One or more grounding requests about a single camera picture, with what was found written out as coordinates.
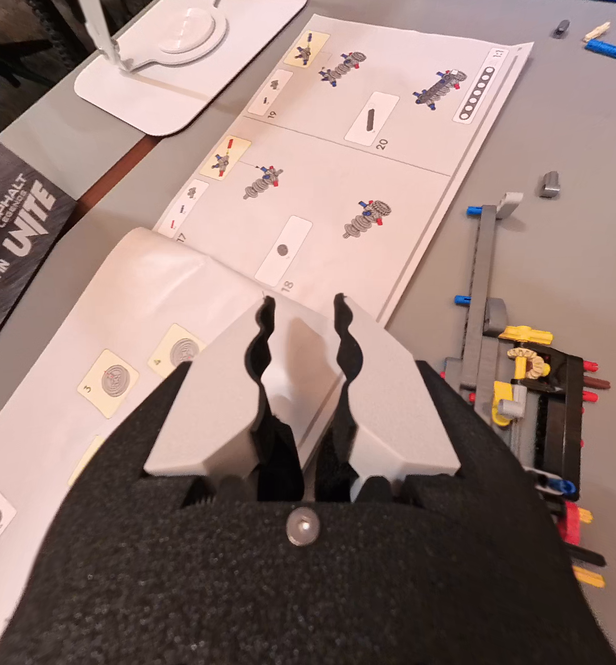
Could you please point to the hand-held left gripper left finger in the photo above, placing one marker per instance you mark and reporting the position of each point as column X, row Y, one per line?
column 204, row 410

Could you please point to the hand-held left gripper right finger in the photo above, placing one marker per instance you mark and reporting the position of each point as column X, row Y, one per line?
column 406, row 410

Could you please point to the partly built lego chassis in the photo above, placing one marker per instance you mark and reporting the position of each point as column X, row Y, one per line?
column 476, row 322

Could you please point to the lego instruction booklet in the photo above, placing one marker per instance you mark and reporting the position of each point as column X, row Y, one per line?
column 328, row 208

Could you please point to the yellow car lego box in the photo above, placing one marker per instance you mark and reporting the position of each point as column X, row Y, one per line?
column 12, row 234

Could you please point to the dark grey lego connector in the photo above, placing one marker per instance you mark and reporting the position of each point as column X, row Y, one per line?
column 549, row 186

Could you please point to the small dark grey lego pin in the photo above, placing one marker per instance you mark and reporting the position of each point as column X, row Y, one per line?
column 561, row 29

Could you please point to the blue lego pin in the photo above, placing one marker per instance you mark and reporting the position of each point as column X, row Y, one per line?
column 604, row 48

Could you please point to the tan lego pin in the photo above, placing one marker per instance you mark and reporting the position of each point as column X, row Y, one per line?
column 597, row 32

